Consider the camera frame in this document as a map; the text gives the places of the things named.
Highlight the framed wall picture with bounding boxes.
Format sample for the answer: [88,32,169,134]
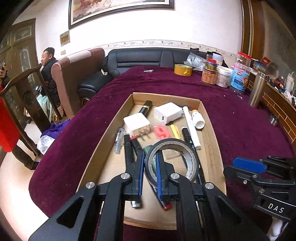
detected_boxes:
[68,0,175,30]

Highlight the wooden counter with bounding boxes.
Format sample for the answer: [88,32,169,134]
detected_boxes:
[245,76,296,145]

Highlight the dark wooden chair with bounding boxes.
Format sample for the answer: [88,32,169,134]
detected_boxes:
[0,63,61,161]

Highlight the black leather sofa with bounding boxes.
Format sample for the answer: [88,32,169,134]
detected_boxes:
[78,47,209,103]

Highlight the black marker white caps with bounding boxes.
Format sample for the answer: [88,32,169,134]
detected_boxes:
[181,126,207,184]

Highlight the pale green cloth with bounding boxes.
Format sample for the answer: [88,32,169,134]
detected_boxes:
[36,95,59,121]

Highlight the black tape roll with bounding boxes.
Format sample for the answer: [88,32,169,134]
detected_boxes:
[144,138,200,187]

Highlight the white charger with prongs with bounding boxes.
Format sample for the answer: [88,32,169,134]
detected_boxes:
[123,113,152,142]

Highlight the wooden door frame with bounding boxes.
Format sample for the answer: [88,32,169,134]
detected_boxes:
[240,0,269,61]

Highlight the olive green item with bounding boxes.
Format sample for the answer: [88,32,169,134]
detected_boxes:
[143,146,160,178]

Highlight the blue label clear jar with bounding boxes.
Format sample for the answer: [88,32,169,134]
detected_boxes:
[230,67,251,93]

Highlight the black marker red caps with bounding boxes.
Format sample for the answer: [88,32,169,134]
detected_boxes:
[130,137,173,210]

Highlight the white marker pen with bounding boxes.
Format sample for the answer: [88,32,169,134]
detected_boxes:
[182,106,201,149]

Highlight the wooden cabinet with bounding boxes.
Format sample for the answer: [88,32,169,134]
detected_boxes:
[0,18,42,72]

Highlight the white kettle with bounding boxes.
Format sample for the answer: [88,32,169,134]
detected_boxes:
[285,71,296,93]

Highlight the steel thermos lid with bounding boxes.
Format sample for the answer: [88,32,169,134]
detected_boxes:
[269,113,280,127]

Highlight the white usb charger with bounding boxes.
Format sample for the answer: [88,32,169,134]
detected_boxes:
[154,102,184,125]

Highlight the cardboard box tray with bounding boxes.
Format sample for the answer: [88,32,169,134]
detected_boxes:
[77,92,227,230]

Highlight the brown armchair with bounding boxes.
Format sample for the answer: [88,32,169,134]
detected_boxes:
[51,48,106,117]

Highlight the person's right hand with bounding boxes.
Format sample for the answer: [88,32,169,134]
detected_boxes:
[268,218,290,238]

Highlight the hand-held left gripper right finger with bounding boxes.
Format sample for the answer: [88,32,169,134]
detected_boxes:
[155,152,270,241]

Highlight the yellow pen-shaped tool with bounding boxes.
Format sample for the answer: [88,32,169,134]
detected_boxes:
[167,121,181,140]

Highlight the small white bottle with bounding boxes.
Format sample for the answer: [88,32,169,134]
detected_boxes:
[191,110,206,130]

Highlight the purple cloth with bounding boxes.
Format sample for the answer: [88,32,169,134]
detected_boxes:
[41,119,73,140]

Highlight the crumpled clear plastic bag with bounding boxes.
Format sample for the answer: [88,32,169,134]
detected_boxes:
[184,52,209,71]

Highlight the black gold lipstick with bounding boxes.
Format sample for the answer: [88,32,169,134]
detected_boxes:
[138,100,153,115]

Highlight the colourful small tin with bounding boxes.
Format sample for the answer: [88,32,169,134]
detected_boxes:
[205,58,218,70]

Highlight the red lid clear jar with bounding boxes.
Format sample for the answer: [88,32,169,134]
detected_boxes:
[236,51,251,70]

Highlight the small wall plaque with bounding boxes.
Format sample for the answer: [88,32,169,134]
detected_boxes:
[59,30,71,47]

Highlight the white jar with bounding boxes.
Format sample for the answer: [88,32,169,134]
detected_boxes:
[216,65,233,88]

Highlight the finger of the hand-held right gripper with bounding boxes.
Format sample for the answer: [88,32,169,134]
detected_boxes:
[232,157,288,174]
[223,165,261,186]

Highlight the orange jar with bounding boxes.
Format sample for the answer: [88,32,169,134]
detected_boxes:
[200,66,219,86]

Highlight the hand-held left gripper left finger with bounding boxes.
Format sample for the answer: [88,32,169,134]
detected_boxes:
[28,151,145,241]

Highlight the blue red carton box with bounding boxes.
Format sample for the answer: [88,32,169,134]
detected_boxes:
[252,57,272,73]

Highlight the counter clutter pile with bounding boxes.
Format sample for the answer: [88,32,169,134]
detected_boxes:
[266,74,296,105]

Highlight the clear pen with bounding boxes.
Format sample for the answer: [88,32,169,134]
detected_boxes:
[115,127,125,154]

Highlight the clear packet with red item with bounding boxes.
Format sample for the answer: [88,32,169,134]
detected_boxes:
[154,124,171,140]

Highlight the yellow tape roll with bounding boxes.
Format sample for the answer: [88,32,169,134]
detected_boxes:
[174,64,194,76]

